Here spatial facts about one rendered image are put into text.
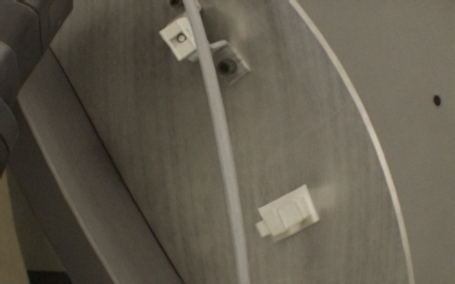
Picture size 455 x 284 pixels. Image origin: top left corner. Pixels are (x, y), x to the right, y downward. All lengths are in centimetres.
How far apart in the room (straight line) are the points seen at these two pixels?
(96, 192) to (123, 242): 2
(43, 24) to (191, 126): 11
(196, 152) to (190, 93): 2
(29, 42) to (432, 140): 18
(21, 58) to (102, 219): 11
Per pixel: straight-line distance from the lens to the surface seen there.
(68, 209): 104
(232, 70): 104
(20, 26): 96
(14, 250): 602
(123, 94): 107
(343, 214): 103
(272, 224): 104
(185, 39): 103
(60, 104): 107
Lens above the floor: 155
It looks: 10 degrees down
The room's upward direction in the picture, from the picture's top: 6 degrees counter-clockwise
